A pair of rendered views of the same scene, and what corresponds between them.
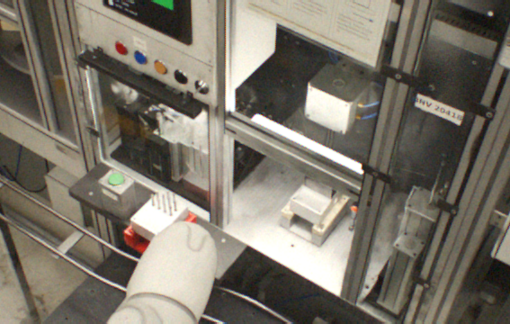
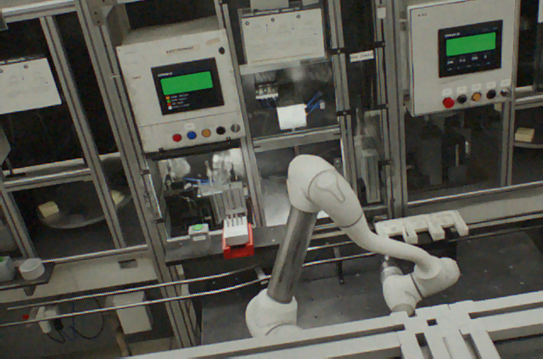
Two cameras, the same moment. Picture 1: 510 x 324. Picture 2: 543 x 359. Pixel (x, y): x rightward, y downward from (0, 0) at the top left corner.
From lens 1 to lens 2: 1.40 m
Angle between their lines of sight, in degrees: 30
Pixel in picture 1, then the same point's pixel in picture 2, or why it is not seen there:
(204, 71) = (235, 116)
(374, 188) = (345, 124)
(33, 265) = not seen: outside the picture
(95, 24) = (156, 133)
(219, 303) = not seen: hidden behind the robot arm
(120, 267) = (215, 297)
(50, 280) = not seen: outside the picture
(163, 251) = (305, 162)
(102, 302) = (225, 315)
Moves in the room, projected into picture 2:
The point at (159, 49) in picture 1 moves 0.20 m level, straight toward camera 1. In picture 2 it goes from (203, 121) to (237, 133)
